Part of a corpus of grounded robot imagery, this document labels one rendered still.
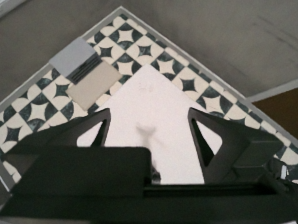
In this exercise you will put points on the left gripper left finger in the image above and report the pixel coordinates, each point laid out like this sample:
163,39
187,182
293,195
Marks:
67,133

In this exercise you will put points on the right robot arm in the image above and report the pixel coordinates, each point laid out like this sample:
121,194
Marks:
278,169

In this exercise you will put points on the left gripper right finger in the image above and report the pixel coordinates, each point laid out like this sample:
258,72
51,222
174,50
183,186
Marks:
242,145

